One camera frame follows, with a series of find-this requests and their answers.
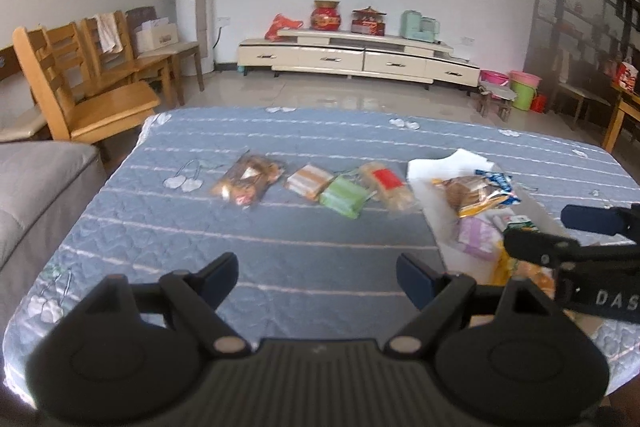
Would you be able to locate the purple snack packet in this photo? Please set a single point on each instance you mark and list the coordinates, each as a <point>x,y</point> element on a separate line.
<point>478,238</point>

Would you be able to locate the red label rice cracker packet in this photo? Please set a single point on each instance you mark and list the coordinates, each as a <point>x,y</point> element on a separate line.
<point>388,187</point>

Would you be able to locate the cream tv cabinet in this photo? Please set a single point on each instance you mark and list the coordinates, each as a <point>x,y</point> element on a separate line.
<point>353,55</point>

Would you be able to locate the dark wooden display shelf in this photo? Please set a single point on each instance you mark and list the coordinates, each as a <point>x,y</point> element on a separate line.
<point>575,47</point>

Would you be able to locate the pink basin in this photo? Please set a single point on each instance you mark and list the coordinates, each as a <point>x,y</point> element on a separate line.
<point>496,78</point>

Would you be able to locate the grey sofa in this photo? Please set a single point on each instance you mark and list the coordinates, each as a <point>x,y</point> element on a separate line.
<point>45,186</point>

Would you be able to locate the red ceramic jar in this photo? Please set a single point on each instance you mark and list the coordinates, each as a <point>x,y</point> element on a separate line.
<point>325,16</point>

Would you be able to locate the red plastic bag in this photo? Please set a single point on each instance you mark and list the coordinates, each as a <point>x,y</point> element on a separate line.
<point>281,22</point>

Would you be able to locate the blue snack bag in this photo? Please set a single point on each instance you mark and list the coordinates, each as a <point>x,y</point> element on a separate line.
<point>499,179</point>

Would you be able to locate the green label biscuit packet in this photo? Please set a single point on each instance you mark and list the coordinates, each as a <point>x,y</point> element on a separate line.
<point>519,222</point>

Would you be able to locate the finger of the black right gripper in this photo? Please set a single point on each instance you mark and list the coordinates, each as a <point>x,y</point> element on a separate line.
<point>605,221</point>
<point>539,248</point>

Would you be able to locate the blue quilted table cover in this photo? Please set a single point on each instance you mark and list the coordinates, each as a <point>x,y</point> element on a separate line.
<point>305,270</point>

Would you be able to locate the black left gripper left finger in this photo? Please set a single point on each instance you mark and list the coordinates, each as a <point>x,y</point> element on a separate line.
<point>194,299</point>

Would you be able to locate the clear bag of cookies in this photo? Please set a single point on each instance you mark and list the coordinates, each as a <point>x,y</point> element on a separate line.
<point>247,180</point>

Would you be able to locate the white paper gift bag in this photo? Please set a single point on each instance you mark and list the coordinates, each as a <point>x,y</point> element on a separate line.
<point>155,34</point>

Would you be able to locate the green plastic bucket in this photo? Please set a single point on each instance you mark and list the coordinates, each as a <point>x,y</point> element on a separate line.
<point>525,86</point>

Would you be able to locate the orange striped wafer packet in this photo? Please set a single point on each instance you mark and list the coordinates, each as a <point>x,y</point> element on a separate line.
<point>309,181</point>

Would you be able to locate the small red bucket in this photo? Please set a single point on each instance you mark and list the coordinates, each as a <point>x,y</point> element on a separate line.
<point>539,103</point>

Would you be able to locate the brown cushioned chair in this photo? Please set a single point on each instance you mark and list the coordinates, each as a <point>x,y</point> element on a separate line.
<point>21,119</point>

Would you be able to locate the green wafer packet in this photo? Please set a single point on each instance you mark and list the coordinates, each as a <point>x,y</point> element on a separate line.
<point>345,197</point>

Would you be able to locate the dark wooden chair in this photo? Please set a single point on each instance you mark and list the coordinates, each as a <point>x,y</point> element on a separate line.
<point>176,53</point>

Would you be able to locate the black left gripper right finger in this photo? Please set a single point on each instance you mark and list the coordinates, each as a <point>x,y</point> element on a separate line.
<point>441,299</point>

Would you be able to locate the white towel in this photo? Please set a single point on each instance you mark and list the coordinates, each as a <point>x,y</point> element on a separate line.
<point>108,34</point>

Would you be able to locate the light wooden chair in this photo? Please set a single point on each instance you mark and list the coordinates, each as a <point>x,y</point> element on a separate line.
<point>72,117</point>
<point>109,70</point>
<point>75,61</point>

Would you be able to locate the mint green appliance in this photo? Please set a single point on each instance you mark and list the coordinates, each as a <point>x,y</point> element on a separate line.
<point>415,26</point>

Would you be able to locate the small wooden stool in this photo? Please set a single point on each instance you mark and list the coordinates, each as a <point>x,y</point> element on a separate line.
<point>500,96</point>

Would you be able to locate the yellow pancake snack bag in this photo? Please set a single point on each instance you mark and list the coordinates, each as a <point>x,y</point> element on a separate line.
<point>471,195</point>

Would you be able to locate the red gift box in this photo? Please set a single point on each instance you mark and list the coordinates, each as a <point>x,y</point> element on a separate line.
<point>368,21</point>

